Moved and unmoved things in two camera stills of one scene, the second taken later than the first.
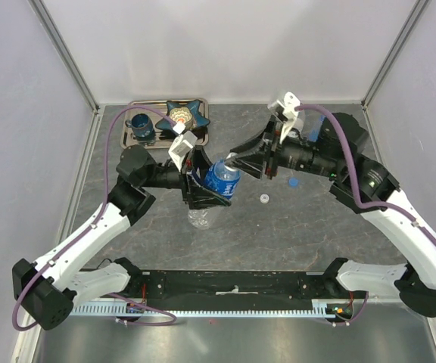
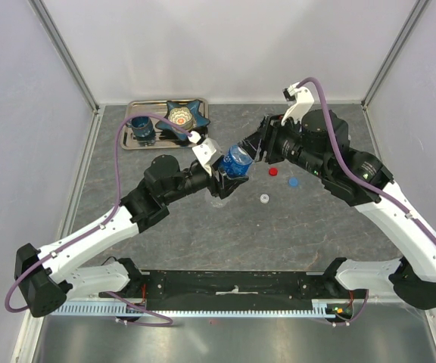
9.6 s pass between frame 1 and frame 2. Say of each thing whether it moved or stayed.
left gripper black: moved
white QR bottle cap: stayed
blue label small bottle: moved
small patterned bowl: stayed
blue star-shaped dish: stayed
